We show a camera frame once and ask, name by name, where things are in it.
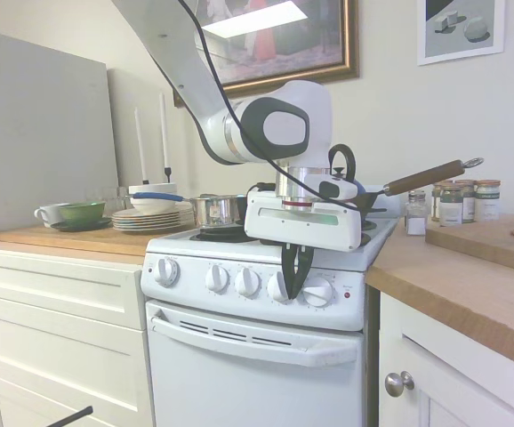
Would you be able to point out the white bowl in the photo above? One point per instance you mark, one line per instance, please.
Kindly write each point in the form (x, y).
(159, 207)
(155, 187)

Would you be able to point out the black rod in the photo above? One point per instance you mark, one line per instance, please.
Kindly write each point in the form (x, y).
(77, 413)

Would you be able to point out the white drawer cabinet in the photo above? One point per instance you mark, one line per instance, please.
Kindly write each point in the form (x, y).
(57, 338)

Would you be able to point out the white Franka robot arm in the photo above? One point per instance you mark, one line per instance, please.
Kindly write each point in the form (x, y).
(283, 129)

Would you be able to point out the white electric stove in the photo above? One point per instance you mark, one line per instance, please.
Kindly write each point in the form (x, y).
(248, 364)

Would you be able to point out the gold framed painting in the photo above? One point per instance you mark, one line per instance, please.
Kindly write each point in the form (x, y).
(306, 44)

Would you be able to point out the large white oven knob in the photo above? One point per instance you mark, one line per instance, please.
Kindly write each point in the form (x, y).
(164, 271)

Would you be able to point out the small glass shaker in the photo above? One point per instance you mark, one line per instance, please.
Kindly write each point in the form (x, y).
(415, 222)

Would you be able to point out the grey still life print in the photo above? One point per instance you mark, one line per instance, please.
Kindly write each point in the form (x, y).
(461, 31)

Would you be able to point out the wooden cutting board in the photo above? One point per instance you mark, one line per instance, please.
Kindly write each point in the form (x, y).
(484, 244)

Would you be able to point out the white mug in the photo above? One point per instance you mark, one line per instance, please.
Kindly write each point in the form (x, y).
(49, 213)

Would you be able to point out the dark green saucer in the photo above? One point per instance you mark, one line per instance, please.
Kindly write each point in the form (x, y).
(81, 225)

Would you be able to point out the round metal cabinet knob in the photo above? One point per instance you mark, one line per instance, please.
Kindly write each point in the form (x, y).
(398, 384)

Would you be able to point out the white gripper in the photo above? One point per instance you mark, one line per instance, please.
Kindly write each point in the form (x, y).
(301, 227)

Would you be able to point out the spice jar copper lid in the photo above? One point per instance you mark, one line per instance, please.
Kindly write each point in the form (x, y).
(451, 209)
(468, 200)
(436, 202)
(488, 202)

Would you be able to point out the cream dinner plate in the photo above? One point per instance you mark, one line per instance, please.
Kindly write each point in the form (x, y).
(150, 220)
(150, 217)
(150, 227)
(150, 223)
(150, 214)
(150, 230)

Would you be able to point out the green bowl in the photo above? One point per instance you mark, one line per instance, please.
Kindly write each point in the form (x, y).
(81, 210)

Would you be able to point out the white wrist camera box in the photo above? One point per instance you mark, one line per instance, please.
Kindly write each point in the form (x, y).
(332, 187)

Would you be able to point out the white burner knob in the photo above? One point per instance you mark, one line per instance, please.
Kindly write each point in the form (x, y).
(247, 283)
(319, 292)
(217, 278)
(277, 287)

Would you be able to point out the grey frying pan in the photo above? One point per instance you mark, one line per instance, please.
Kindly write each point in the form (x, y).
(241, 207)

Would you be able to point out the grey flat panel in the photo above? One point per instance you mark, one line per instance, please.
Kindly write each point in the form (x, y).
(39, 133)

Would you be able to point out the white door cabinet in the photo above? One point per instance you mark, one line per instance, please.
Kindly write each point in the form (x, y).
(457, 382)

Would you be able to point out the clear drinking glass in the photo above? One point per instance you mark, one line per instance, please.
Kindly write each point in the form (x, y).
(122, 198)

